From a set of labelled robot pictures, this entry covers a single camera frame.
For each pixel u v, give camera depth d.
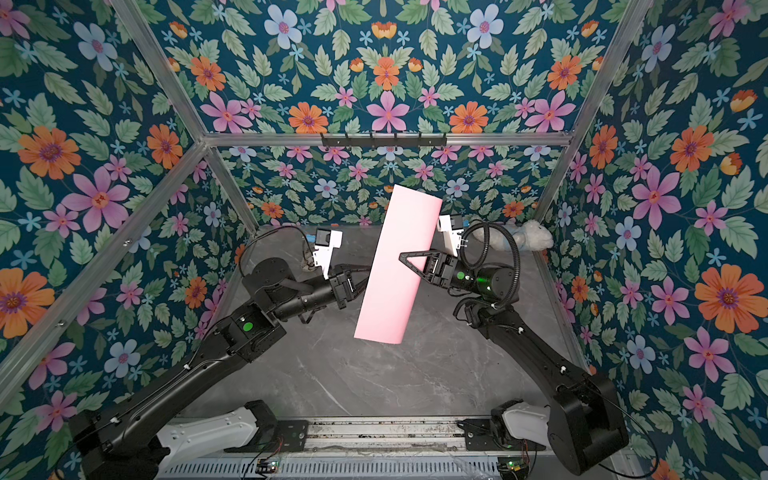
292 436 0.74
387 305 0.55
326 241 0.52
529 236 1.07
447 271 0.54
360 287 0.56
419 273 0.55
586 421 0.40
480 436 0.73
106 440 0.38
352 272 0.54
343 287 0.51
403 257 0.55
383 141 0.93
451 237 0.56
